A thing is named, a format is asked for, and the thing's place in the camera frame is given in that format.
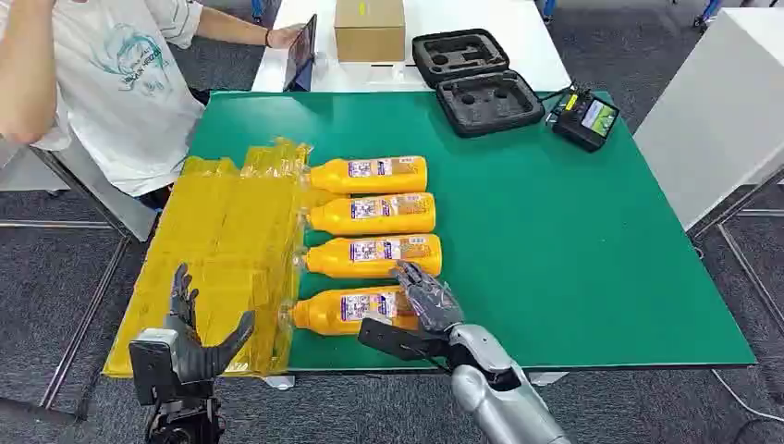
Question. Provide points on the person's left hand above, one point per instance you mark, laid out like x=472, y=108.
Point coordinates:
x=285, y=37

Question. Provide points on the white table behind mat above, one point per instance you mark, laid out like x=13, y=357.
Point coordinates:
x=527, y=43

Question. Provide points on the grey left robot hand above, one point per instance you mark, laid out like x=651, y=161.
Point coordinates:
x=190, y=358

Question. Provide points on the white side table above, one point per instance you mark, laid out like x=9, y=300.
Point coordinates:
x=716, y=110

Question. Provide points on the brown cardboard box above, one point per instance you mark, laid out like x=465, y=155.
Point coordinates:
x=369, y=37

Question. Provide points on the yellow plastic sheet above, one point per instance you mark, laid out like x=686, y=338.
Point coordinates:
x=214, y=257

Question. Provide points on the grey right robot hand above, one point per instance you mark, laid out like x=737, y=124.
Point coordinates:
x=432, y=303

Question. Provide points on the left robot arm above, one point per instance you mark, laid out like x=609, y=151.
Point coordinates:
x=184, y=416

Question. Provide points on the green table mat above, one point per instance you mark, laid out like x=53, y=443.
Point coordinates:
x=551, y=245

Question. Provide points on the black device with screen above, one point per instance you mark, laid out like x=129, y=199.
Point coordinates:
x=579, y=125

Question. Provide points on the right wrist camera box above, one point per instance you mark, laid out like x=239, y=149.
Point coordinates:
x=392, y=340

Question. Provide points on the white table foot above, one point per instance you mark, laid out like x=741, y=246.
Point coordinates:
x=548, y=378
x=280, y=382

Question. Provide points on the metal side table frame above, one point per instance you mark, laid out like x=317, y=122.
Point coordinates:
x=759, y=213

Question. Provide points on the open black foam case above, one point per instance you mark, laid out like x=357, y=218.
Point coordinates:
x=490, y=101

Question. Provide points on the person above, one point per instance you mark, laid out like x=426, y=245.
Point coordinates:
x=128, y=104

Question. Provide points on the black tablet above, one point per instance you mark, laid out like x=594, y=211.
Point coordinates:
x=301, y=58

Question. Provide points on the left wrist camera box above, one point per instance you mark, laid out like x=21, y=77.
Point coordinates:
x=150, y=367

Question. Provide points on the orange drink bottle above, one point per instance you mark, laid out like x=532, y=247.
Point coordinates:
x=334, y=258
x=318, y=312
x=337, y=217
x=343, y=178

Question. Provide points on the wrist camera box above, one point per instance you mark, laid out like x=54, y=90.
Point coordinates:
x=392, y=340
x=150, y=367

